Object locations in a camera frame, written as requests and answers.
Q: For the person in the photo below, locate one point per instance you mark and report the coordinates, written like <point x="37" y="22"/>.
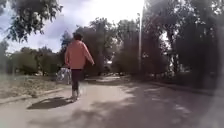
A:
<point x="77" y="55"/>

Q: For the grey asphalt path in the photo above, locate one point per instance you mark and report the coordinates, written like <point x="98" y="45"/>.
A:
<point x="110" y="110"/>

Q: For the dry grass verge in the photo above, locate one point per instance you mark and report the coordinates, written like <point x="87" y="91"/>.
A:
<point x="23" y="85"/>

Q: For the pale lamp pole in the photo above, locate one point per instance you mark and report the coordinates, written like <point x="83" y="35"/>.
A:
<point x="140" y="43"/>

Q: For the row of trees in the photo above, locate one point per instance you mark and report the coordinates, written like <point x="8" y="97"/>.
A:
<point x="173" y="43"/>

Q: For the shaded grass verge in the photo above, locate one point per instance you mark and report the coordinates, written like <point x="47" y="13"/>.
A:
<point x="186" y="83"/>

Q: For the stone kerb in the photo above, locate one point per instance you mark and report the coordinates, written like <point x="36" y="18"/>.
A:
<point x="20" y="97"/>

